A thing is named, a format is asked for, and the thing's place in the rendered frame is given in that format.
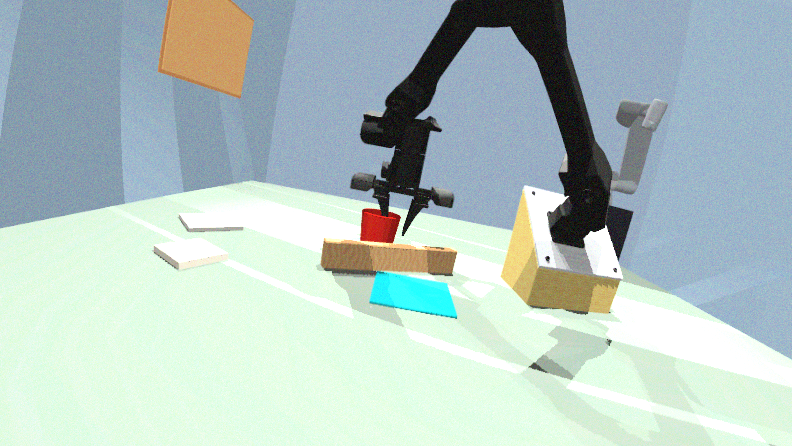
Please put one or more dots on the red cup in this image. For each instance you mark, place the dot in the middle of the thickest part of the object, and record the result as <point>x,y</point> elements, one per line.
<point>377,228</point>

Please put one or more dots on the brown wooden bar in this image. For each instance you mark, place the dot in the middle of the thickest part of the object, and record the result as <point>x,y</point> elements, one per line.
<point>378,256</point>

